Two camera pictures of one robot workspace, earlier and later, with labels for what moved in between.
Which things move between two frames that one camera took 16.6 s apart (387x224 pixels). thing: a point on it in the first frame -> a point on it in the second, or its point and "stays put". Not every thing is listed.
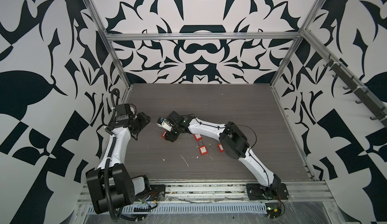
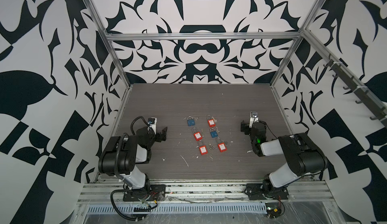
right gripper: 168,136 -> 247,127
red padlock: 198,136 stays put
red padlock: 203,149 stays put
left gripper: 144,118 -> 158,137
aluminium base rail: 186,192 stays put
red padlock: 220,148 stays put
